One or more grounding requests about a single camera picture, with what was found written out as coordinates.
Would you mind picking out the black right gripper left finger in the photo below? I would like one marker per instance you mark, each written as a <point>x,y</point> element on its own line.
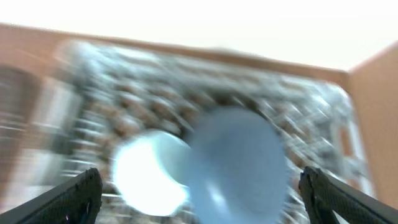
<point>77,200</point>

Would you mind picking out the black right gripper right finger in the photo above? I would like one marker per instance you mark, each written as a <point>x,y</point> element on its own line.
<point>325,196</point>

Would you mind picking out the light blue cup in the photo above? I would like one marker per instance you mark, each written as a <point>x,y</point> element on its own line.
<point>149,171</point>

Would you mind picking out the dark blue plate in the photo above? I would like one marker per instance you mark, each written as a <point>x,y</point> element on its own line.
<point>237,172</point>

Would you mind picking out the grey dishwasher rack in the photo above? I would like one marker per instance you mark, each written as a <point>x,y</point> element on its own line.
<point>102,94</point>

